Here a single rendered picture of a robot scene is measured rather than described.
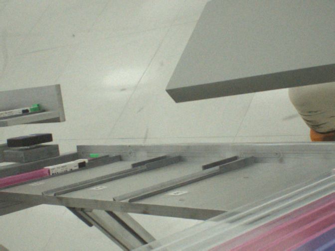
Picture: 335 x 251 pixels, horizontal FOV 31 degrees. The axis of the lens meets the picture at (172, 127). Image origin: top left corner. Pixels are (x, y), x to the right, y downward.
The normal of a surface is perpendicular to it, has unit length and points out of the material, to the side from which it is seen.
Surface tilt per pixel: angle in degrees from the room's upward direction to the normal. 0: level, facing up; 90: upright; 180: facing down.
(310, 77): 90
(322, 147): 46
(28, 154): 90
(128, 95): 0
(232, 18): 0
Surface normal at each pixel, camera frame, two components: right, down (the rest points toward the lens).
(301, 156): -0.67, 0.14
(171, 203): -0.11, -0.99
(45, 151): 0.73, -0.03
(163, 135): -0.55, -0.62
